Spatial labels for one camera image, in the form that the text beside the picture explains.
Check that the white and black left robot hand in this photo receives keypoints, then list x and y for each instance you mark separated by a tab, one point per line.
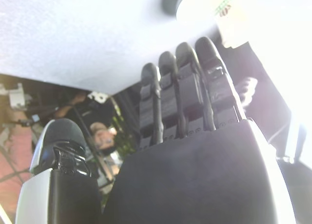
195	180

